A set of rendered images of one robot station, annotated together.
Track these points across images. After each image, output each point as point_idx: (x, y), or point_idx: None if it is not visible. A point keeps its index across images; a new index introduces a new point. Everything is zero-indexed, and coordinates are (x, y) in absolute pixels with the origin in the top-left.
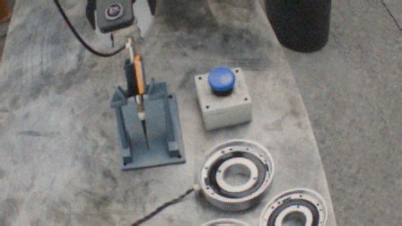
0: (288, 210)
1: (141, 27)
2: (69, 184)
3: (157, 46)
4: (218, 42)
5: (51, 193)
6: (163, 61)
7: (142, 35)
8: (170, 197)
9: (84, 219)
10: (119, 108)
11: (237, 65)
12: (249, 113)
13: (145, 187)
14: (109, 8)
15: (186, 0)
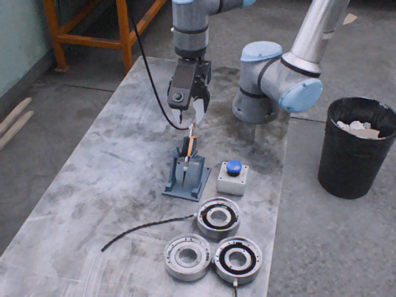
0: (237, 249)
1: (197, 117)
2: (124, 190)
3: (215, 141)
4: (248, 151)
5: (107, 191)
6: (214, 150)
7: (197, 123)
8: (179, 216)
9: (120, 212)
10: (175, 159)
11: (251, 166)
12: (242, 190)
13: (169, 206)
14: (176, 94)
15: (244, 120)
